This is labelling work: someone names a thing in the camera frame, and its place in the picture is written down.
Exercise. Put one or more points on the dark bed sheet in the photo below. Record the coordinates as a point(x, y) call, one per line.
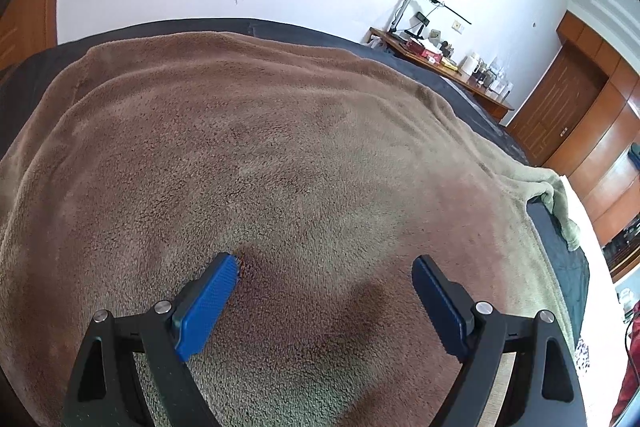
point(470, 107)

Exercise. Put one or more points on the black desk lamp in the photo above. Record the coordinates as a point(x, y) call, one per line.
point(400, 14)

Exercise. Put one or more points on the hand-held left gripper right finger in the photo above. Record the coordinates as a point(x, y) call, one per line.
point(440, 307)

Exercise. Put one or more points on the wooden door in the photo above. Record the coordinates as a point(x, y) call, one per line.
point(30, 7)

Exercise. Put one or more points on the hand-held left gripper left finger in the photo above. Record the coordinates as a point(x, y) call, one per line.
point(207, 307)

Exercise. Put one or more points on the wooden desk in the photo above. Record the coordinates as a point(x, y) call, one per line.
point(492, 107)

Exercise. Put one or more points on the wooden wardrobe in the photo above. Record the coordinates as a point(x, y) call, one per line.
point(555, 107)

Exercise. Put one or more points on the red box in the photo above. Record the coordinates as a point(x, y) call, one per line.
point(425, 51)

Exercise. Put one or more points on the white bed sheet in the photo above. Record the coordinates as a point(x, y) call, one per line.
point(600, 307)

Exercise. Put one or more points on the brown fleece towel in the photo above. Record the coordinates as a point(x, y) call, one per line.
point(300, 157)

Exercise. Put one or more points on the white kettle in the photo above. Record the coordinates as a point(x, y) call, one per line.
point(468, 63)

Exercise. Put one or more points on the red garment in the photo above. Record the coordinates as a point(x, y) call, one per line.
point(631, 367)

